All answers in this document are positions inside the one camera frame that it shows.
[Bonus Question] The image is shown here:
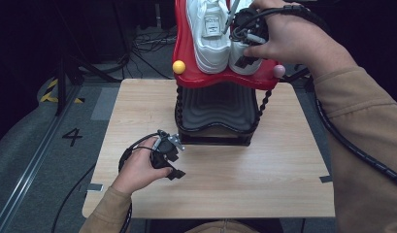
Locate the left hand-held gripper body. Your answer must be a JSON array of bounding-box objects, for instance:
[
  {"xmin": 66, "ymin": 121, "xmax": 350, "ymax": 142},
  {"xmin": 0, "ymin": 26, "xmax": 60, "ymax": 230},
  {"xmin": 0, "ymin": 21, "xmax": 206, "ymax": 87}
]
[{"xmin": 150, "ymin": 129, "xmax": 186, "ymax": 170}]

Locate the person's tan clothing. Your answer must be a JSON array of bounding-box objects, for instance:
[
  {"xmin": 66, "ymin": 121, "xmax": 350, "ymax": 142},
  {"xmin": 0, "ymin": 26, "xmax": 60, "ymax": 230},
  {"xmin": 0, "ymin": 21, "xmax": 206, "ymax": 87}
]
[{"xmin": 184, "ymin": 219, "xmax": 284, "ymax": 233}]

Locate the red and black shoe rack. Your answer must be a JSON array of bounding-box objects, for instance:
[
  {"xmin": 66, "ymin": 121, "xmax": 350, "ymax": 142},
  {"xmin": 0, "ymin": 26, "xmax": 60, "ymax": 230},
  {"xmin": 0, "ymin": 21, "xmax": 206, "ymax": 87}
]
[{"xmin": 172, "ymin": 0, "xmax": 286, "ymax": 147}]

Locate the bundle of floor cables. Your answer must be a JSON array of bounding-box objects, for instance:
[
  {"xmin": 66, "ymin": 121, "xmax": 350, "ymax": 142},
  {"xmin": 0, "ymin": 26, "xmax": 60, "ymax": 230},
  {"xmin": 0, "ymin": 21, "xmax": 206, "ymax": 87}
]
[{"xmin": 130, "ymin": 26, "xmax": 179, "ymax": 81}]

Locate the person's left hand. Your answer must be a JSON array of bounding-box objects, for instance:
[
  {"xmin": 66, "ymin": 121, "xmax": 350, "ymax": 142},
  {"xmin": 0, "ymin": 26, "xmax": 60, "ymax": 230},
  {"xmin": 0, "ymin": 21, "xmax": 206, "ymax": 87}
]
[{"xmin": 110, "ymin": 136, "xmax": 174, "ymax": 196}]

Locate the yellow and black floor tape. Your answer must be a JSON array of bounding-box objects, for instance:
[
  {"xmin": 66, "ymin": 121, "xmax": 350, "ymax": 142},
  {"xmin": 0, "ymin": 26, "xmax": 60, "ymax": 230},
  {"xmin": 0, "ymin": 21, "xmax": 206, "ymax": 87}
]
[{"xmin": 39, "ymin": 78, "xmax": 86, "ymax": 105}]

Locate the black tripod stand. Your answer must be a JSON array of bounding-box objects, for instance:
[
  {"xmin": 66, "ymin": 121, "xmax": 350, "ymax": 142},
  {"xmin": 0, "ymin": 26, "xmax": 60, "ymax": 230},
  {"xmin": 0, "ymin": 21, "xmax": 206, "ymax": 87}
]
[
  {"xmin": 54, "ymin": 52, "xmax": 131, "ymax": 117},
  {"xmin": 282, "ymin": 62, "xmax": 316, "ymax": 93}
]

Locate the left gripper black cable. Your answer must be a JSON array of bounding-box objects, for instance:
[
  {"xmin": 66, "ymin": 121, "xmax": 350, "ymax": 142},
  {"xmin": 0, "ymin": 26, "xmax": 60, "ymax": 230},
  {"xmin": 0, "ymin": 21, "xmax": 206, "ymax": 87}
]
[{"xmin": 117, "ymin": 131, "xmax": 162, "ymax": 233}]

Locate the person's right hand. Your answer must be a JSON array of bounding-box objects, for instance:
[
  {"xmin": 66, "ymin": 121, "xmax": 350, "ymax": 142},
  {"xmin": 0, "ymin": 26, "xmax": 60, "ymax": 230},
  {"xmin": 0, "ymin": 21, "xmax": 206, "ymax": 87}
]
[{"xmin": 243, "ymin": 0, "xmax": 359, "ymax": 79}]

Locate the white sneaker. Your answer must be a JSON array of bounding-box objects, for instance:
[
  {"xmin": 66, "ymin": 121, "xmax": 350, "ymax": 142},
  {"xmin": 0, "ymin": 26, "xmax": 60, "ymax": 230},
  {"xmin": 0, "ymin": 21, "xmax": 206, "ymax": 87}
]
[
  {"xmin": 185, "ymin": 0, "xmax": 233, "ymax": 75},
  {"xmin": 228, "ymin": 0, "xmax": 265, "ymax": 77}
]

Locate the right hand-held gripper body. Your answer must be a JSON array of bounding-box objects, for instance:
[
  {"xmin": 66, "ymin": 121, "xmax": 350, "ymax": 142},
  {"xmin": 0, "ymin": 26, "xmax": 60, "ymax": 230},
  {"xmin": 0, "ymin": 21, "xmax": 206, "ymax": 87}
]
[{"xmin": 221, "ymin": 0, "xmax": 270, "ymax": 47}]

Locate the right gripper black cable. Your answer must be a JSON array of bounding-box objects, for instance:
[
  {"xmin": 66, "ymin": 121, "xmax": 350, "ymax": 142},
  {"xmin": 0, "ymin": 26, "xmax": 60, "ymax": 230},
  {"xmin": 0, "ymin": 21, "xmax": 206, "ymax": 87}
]
[{"xmin": 229, "ymin": 3, "xmax": 397, "ymax": 190}]

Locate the metal floor rail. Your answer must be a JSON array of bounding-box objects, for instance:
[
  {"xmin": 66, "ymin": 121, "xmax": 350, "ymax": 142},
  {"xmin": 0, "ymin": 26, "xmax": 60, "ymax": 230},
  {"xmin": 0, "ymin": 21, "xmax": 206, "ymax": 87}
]
[{"xmin": 0, "ymin": 85, "xmax": 82, "ymax": 233}]

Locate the black floor cable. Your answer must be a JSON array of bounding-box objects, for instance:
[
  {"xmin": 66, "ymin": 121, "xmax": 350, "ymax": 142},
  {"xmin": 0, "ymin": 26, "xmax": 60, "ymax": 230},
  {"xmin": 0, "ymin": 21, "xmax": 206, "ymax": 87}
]
[{"xmin": 50, "ymin": 162, "xmax": 97, "ymax": 233}]

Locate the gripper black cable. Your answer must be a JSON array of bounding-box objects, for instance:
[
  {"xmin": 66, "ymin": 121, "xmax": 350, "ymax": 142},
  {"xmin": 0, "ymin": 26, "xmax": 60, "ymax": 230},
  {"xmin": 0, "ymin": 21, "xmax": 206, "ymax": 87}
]
[
  {"xmin": 229, "ymin": 3, "xmax": 397, "ymax": 190},
  {"xmin": 117, "ymin": 131, "xmax": 162, "ymax": 233}
]

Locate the grey tape piece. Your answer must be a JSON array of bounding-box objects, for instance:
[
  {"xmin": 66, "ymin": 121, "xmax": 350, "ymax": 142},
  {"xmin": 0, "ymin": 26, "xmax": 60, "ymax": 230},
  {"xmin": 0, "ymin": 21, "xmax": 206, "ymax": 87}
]
[{"xmin": 85, "ymin": 183, "xmax": 105, "ymax": 193}]

